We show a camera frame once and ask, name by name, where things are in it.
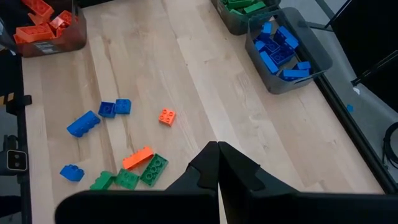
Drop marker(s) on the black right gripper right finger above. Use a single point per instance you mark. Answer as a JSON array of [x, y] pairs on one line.
[[236, 174]]

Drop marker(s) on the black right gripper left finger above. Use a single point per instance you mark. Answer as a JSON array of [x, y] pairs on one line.
[[202, 168]]

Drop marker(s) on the green 2x2 toy brick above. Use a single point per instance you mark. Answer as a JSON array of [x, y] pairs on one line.
[[127, 179]]

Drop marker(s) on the blue 2x2 toy brick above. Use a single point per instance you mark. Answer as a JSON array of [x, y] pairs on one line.
[[107, 109], [72, 173], [259, 45], [266, 28], [303, 65], [122, 106]]

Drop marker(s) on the blue 2x4 toy brick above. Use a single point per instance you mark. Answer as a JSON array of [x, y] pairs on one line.
[[83, 124], [287, 36], [295, 74], [271, 45], [269, 63], [281, 56]]

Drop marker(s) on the grey translucent plastic bin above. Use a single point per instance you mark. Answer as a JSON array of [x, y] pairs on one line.
[[62, 43], [236, 23], [314, 46]]

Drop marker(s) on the green 2x4 toy brick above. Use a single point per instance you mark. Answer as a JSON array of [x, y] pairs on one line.
[[154, 169], [255, 7], [238, 3], [101, 181], [235, 12]]

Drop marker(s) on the orange 2x2 toy brick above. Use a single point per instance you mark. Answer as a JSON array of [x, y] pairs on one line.
[[57, 23], [167, 117]]

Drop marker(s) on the blue tape piece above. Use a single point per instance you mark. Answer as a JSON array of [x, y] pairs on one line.
[[350, 108]]

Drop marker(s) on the black partition panel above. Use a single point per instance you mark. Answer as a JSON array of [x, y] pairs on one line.
[[370, 40]]

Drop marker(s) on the black mount with grey plate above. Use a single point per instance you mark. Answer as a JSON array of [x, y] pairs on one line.
[[14, 158]]

